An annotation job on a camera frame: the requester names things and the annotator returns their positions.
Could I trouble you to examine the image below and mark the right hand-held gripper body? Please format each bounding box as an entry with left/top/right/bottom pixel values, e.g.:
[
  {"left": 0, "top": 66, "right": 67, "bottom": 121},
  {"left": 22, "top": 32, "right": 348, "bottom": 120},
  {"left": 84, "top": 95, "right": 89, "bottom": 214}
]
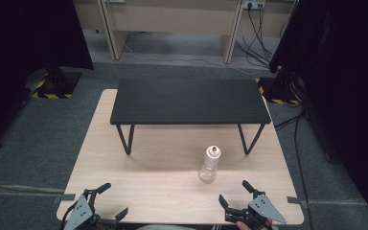
[{"left": 224, "top": 189, "right": 288, "bottom": 230}]

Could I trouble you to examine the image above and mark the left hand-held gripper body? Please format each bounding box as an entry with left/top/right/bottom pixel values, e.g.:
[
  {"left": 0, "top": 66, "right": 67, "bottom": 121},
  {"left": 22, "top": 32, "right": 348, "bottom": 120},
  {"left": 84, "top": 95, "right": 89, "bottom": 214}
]
[{"left": 59, "top": 188, "right": 120, "bottom": 230}]

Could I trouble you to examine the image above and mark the clear glass light bulb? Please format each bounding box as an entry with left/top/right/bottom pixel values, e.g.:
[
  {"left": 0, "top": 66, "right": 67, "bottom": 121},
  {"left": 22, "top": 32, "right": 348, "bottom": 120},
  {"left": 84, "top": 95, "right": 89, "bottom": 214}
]
[{"left": 198, "top": 145, "right": 222, "bottom": 184}]

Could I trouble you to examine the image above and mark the person's right hand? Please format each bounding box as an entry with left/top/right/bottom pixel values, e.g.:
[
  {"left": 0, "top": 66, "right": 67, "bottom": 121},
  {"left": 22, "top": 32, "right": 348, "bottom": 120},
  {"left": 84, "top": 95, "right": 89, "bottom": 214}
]
[{"left": 236, "top": 218, "right": 274, "bottom": 230}]

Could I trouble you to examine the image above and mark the black stand base striped tape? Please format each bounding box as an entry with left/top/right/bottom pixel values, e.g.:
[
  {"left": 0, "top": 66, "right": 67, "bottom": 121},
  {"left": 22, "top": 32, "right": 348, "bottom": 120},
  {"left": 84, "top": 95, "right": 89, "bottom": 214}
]
[
  {"left": 31, "top": 66, "right": 82, "bottom": 100},
  {"left": 254, "top": 68, "right": 302, "bottom": 106}
]

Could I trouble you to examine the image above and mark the black low shelf table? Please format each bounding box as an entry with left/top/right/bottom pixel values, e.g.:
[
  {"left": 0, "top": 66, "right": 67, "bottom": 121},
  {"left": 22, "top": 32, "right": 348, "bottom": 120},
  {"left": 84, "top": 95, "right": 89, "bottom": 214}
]
[{"left": 109, "top": 78, "right": 272, "bottom": 156}]

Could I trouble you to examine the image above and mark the black curtain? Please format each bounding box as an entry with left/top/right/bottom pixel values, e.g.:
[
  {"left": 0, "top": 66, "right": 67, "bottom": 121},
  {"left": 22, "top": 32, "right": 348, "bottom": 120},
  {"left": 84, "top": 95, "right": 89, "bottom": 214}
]
[
  {"left": 0, "top": 0, "right": 95, "bottom": 153},
  {"left": 268, "top": 0, "right": 368, "bottom": 230}
]

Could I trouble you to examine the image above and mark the beige wooden desk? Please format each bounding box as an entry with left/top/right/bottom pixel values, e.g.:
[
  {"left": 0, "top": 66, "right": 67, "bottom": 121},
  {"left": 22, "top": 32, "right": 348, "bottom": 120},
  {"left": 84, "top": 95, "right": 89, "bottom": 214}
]
[{"left": 72, "top": 0, "right": 299, "bottom": 64}]

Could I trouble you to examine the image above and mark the white power strip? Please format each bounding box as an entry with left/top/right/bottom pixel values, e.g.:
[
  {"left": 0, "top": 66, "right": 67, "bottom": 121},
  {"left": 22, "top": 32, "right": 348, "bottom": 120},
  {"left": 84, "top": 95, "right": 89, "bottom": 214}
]
[{"left": 242, "top": 0, "right": 266, "bottom": 11}]

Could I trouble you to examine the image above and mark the black floor cable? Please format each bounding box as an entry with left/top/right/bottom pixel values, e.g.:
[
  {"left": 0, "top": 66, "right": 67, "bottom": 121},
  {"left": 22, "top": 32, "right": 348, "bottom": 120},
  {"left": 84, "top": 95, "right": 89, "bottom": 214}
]
[{"left": 273, "top": 109, "right": 314, "bottom": 230}]

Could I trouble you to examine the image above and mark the bundle of black cables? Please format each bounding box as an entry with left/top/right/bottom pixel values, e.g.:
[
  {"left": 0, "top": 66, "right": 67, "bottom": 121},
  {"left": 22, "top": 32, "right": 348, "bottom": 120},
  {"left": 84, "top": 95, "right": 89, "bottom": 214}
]
[{"left": 235, "top": 6, "right": 293, "bottom": 69}]

